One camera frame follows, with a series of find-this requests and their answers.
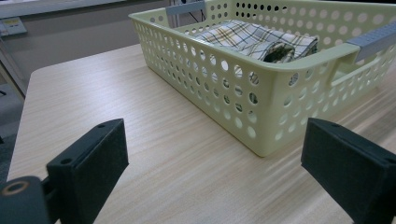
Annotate plaid cloth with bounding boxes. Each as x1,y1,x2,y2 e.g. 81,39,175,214
193,20,319,63

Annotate pale green perforated plastic basket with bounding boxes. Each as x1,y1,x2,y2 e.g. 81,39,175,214
128,0,396,158

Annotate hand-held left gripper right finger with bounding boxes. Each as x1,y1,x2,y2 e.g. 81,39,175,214
300,117,396,224

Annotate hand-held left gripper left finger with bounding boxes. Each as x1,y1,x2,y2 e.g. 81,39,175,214
46,118,130,224

